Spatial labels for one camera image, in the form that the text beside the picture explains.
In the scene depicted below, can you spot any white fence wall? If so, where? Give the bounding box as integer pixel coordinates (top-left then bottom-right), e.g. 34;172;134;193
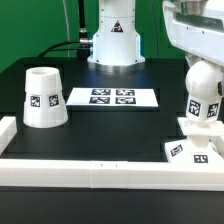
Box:
0;116;17;155
0;159;224;191

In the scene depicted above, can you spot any white lamp hood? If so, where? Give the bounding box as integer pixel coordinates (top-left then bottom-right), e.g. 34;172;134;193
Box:
23;67;68;128

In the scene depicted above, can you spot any black cable bundle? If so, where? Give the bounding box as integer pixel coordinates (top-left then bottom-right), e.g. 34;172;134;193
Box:
37;0;94;61

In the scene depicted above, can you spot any white lamp bulb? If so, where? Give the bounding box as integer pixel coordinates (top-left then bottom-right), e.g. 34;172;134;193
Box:
185;60;223;125

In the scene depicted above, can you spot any white left fence wall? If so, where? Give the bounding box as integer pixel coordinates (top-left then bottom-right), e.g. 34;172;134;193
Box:
0;116;17;155

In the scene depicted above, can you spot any white marker sheet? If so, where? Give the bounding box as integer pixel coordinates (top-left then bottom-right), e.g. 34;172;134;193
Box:
67;87;158;107

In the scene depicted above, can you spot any white lamp base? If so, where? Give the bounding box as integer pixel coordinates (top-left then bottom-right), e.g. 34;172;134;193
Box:
164;117;224;165

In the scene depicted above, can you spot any white front fence wall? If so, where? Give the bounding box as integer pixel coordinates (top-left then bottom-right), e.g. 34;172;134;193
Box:
0;159;224;191

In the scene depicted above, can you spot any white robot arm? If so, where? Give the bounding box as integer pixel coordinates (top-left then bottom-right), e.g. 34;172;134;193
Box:
88;0;224;72

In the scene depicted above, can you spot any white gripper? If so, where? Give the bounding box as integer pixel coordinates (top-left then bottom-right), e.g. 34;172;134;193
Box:
162;0;224;67

